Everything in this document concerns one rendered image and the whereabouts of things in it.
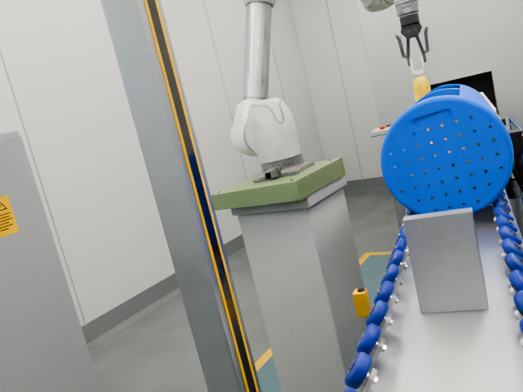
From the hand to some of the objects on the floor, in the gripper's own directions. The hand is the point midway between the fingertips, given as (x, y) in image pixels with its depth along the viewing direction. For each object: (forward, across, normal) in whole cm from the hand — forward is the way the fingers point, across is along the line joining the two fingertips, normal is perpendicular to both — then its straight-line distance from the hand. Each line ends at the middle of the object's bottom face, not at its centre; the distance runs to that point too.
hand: (417, 64), depth 207 cm
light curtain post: (+134, -23, -161) cm, 211 cm away
